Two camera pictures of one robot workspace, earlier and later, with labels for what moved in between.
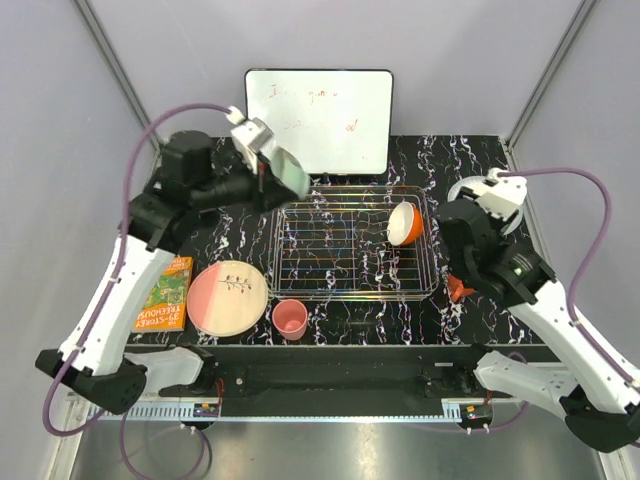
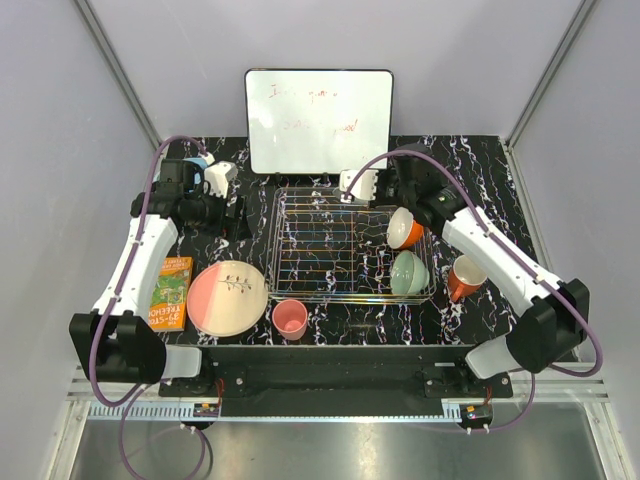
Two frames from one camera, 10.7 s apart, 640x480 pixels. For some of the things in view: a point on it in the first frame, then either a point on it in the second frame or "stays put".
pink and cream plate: [225, 298] stays put
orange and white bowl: [405, 224] stays put
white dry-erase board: [339, 121] stays put
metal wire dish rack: [333, 243] stays put
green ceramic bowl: [290, 172] -> [408, 274]
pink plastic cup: [290, 318] stays put
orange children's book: [165, 307] stays put
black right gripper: [498, 236] -> [383, 173]
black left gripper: [269, 192] -> [236, 227]
